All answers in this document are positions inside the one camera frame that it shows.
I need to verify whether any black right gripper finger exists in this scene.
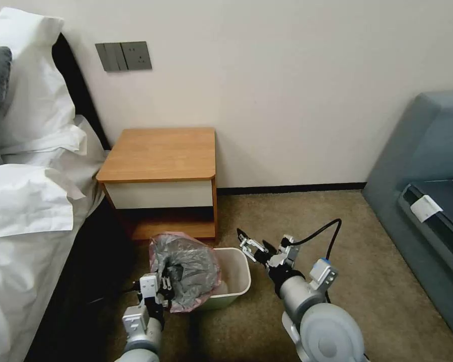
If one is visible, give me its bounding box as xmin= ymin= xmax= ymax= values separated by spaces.
xmin=256 ymin=239 xmax=278 ymax=266
xmin=236 ymin=227 xmax=259 ymax=262

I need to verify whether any pink translucent garbage bag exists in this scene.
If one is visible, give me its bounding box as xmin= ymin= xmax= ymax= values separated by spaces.
xmin=147 ymin=232 xmax=222 ymax=314

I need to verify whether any white plastic trash can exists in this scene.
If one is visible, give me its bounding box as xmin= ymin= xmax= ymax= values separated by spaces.
xmin=194 ymin=247 xmax=253 ymax=312

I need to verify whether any black skirting board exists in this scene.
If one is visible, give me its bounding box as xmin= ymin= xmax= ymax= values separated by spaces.
xmin=215 ymin=182 xmax=368 ymax=197

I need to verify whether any black bed base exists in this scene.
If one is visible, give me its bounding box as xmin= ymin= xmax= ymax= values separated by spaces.
xmin=24 ymin=196 xmax=154 ymax=362

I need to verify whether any white nightstand drawer front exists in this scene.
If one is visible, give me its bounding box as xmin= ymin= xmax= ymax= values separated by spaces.
xmin=104 ymin=178 xmax=214 ymax=210

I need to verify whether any wooden nightstand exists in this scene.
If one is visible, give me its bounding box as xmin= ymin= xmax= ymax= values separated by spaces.
xmin=94 ymin=127 xmax=218 ymax=242

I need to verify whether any white bed duvet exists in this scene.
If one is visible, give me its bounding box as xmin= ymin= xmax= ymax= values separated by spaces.
xmin=0 ymin=150 xmax=112 ymax=362

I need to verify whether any white paper tag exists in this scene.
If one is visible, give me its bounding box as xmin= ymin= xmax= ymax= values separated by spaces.
xmin=409 ymin=195 xmax=443 ymax=224

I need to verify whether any blue-grey sofa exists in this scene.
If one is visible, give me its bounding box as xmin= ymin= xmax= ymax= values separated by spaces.
xmin=360 ymin=90 xmax=453 ymax=342

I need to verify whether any flat white pillow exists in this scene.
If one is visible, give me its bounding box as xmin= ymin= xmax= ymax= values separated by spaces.
xmin=0 ymin=114 xmax=107 ymax=178

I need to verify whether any black bed headboard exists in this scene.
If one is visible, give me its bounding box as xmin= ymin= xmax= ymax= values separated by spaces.
xmin=51 ymin=31 xmax=112 ymax=151

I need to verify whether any large white pillow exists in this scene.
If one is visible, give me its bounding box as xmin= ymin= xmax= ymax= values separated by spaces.
xmin=0 ymin=7 xmax=77 ymax=151

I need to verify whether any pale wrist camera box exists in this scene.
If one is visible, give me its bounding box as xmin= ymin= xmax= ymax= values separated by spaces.
xmin=276 ymin=233 xmax=299 ymax=267
xmin=139 ymin=274 xmax=164 ymax=300

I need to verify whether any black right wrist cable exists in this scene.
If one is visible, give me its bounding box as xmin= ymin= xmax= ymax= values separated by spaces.
xmin=294 ymin=218 xmax=343 ymax=302

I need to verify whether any grey wall socket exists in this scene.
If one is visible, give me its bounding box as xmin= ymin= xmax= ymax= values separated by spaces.
xmin=120 ymin=41 xmax=153 ymax=71

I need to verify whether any grey wall switch panel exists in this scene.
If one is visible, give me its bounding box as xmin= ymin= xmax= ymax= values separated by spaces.
xmin=95 ymin=42 xmax=129 ymax=72

